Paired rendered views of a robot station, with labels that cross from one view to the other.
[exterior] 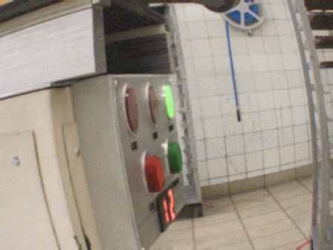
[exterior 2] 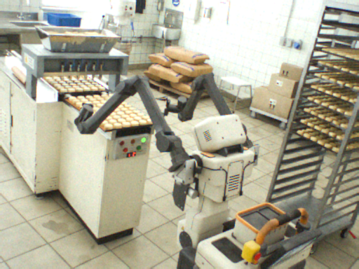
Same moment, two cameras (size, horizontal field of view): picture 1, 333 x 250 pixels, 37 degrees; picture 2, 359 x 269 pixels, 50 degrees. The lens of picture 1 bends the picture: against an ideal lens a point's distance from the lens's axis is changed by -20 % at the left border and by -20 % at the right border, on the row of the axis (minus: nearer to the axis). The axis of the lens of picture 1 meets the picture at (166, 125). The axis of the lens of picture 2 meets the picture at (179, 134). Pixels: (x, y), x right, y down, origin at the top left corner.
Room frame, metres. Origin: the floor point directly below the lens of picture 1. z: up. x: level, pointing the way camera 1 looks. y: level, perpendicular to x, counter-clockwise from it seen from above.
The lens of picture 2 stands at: (-1.07, -1.60, 1.83)
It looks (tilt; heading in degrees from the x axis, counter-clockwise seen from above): 22 degrees down; 38
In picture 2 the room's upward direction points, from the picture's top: 10 degrees clockwise
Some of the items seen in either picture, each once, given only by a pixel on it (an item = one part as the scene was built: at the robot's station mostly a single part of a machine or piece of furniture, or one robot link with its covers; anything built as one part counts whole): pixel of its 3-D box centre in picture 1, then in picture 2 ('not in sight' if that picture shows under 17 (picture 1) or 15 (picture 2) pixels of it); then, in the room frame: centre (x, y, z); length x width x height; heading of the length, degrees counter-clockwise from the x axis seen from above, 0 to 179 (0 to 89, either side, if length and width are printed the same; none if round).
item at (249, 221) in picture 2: not in sight; (261, 226); (0.34, -1.03, 0.87); 0.23 x 0.15 x 0.11; 170
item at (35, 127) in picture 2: not in sight; (50, 120); (0.77, 1.35, 0.42); 1.28 x 0.72 x 0.84; 80
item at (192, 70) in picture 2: not in sight; (193, 68); (3.86, 2.23, 0.47); 0.72 x 0.42 x 0.17; 4
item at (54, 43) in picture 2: not in sight; (78, 40); (0.68, 0.88, 1.25); 0.56 x 0.29 x 0.14; 170
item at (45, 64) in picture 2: not in sight; (76, 71); (0.68, 0.88, 1.01); 0.72 x 0.33 x 0.34; 170
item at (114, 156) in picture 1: (140, 157); (130, 146); (0.53, 0.03, 0.77); 0.24 x 0.04 x 0.14; 170
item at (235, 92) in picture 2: not in sight; (235, 94); (4.12, 1.49, 0.23); 0.45 x 0.45 x 0.46; 80
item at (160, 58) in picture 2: not in sight; (170, 59); (3.91, 2.77, 0.47); 0.72 x 0.42 x 0.17; 179
